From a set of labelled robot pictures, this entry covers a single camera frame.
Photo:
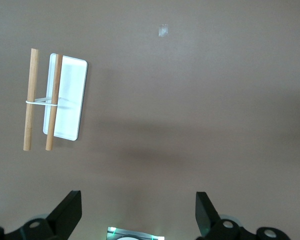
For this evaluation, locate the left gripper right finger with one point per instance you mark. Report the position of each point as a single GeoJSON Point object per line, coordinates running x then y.
{"type": "Point", "coordinates": [217, 230]}

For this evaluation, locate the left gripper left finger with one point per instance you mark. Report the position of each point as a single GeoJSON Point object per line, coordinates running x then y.
{"type": "Point", "coordinates": [57, 222]}

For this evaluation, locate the brown table cover sheet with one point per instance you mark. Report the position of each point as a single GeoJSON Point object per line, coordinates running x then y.
{"type": "Point", "coordinates": [190, 112]}

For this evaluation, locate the white rack base tray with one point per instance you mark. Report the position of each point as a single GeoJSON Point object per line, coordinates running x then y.
{"type": "Point", "coordinates": [71, 87]}

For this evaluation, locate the wooden rack rod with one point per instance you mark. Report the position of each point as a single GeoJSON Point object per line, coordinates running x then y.
{"type": "Point", "coordinates": [32, 75]}
{"type": "Point", "coordinates": [55, 80]}

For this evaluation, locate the clear tape piece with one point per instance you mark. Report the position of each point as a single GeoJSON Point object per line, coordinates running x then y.
{"type": "Point", "coordinates": [163, 30]}

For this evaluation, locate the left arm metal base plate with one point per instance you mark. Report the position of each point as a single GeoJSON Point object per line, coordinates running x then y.
{"type": "Point", "coordinates": [135, 231]}

